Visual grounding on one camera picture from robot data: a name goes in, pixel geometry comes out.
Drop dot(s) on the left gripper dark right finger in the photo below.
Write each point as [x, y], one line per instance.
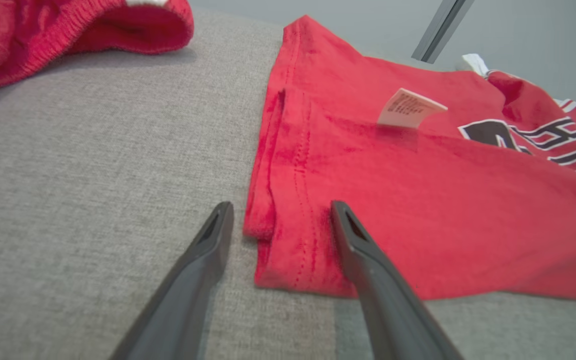
[388, 300]

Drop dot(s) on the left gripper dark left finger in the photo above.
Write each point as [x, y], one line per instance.
[188, 295]

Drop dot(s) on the red Bulls jersey shirt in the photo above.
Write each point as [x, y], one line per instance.
[418, 210]

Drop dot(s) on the red Bulls shorts white trim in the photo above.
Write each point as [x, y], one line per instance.
[43, 35]

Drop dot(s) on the grey fabric sofa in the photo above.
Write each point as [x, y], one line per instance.
[93, 175]

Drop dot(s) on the grey metal wall post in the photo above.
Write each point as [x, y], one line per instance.
[440, 30]

